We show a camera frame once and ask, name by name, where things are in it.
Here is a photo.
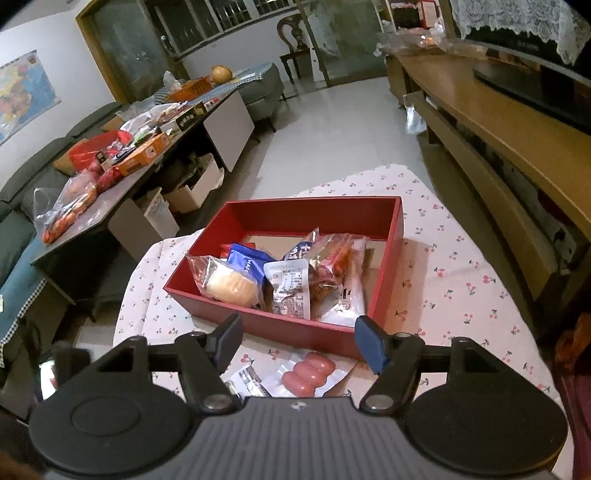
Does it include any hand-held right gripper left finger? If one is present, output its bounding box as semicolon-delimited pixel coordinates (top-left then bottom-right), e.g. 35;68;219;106
90;313;245;415

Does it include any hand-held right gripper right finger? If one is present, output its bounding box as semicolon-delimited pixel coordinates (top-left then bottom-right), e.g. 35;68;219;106
355;315;502;415

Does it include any pink sausage packet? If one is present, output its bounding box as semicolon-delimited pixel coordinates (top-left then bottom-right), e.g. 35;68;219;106
261;351;352;398

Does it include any red cardboard box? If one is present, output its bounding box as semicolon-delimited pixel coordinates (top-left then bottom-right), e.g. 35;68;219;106
163;196;406;361

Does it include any white and black snack packet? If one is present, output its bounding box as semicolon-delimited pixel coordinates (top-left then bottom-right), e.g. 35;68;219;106
315;235;376;328

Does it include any small white snack packet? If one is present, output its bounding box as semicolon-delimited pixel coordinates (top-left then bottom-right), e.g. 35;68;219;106
222;364;271;398

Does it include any bread bun in clear packet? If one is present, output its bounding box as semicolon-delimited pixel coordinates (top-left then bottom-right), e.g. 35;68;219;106
186;255;264;309

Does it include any silver packet white label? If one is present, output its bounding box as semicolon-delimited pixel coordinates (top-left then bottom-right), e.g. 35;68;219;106
263;258;311;320

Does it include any blue wafer packet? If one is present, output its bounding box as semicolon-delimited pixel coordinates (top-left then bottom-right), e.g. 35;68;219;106
221;242;273;283

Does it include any clear packet of red snack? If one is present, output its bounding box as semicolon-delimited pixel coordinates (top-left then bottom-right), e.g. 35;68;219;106
307;233;370;319

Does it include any white plastic basket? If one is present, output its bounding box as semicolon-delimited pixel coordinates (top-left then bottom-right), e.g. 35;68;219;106
139;187;179;238

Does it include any white cardboard box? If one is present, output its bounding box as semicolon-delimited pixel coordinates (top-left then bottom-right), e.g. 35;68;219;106
164;154;225;214

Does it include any dark coffee table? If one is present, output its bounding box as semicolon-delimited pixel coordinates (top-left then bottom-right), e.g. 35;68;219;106
30;85;256;324

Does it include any small red snack bag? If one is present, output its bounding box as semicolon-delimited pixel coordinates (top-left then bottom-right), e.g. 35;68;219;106
96;165;124;193

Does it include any orange cardboard box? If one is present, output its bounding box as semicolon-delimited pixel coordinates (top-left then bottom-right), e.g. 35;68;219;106
113;131;168;176

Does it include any red orange cloth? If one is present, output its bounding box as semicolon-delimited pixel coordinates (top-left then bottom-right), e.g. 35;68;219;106
554;314;591;462

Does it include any clear bag of red sausages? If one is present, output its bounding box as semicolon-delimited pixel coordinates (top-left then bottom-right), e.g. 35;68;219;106
33;173;99;244

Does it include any blue blanket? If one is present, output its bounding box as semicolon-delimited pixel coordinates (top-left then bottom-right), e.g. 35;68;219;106
0;240;47;365

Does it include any black snack box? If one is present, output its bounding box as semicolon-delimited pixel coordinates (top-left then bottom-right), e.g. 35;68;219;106
173;102;207;134

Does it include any silver foil bag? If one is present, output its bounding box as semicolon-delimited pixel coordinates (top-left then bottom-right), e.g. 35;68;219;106
404;92;428;136

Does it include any red plastic bag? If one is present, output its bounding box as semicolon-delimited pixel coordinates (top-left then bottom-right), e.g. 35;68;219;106
68;130;132;174

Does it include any pile of white plastic bags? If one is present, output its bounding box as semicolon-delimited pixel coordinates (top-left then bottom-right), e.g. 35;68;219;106
120;99;181;134

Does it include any green ottoman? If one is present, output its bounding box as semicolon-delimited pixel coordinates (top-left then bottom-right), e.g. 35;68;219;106
231;62;286;132

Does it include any orange basket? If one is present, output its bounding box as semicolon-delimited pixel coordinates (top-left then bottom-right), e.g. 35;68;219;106
166;76;213;102

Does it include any wooden television cabinet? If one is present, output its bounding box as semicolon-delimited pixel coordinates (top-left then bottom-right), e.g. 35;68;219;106
385;46;591;333

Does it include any green sofa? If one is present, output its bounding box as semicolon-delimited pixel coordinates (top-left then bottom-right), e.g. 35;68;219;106
0;102;125;324

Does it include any dark wooden chair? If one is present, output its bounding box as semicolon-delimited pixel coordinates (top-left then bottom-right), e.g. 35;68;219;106
277;14;319;85

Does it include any black television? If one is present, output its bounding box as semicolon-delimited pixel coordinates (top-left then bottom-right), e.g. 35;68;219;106
462;37;591;127

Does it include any clear plastic wrap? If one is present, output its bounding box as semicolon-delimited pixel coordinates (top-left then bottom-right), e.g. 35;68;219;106
376;28;462;54

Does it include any barred window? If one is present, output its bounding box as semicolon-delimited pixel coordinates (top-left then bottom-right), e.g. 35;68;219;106
143;0;301;58

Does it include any white lace cloth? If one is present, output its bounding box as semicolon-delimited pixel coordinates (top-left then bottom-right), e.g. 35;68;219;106
450;0;580;65

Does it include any glass door wooden frame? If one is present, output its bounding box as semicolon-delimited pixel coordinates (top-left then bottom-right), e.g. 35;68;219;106
76;0;190;104
295;0;389;88

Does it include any wall map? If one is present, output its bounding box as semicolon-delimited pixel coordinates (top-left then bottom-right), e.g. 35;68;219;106
0;50;62;146

